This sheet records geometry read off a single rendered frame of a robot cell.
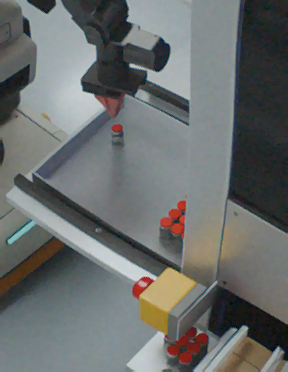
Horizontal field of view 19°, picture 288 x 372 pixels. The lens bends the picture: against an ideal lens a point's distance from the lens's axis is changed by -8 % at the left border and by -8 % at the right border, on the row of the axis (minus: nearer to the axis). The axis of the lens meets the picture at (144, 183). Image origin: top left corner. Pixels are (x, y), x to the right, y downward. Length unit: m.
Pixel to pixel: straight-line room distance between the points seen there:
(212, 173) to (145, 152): 0.52
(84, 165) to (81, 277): 0.97
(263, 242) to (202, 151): 0.15
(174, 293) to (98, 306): 1.25
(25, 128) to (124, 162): 0.99
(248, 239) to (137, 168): 0.49
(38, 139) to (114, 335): 0.61
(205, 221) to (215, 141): 0.15
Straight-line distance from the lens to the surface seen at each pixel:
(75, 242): 1.53
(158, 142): 1.68
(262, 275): 1.23
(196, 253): 1.28
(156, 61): 1.43
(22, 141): 2.57
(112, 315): 2.50
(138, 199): 1.59
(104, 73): 1.51
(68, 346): 2.44
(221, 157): 1.12
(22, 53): 2.06
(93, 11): 1.39
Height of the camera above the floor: 2.07
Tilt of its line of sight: 47 degrees down
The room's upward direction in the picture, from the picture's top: straight up
